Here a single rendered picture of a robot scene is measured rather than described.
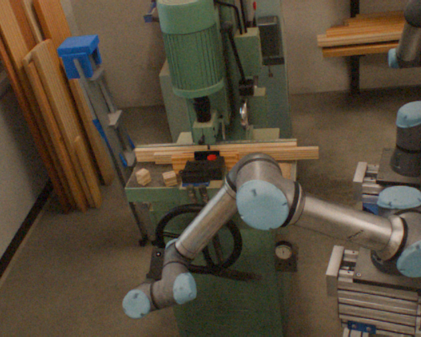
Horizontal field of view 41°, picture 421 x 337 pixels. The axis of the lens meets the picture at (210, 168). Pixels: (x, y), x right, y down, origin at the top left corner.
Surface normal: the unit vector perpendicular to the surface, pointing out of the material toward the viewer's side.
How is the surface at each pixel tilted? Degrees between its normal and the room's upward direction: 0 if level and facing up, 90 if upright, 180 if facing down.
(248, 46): 90
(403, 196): 7
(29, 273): 1
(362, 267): 0
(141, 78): 90
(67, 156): 88
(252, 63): 90
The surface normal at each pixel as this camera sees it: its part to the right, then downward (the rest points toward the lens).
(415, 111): -0.26, -0.82
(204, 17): 0.63, 0.34
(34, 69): 0.97, -0.10
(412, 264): 0.11, 0.58
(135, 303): -0.20, 0.07
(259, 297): -0.16, 0.55
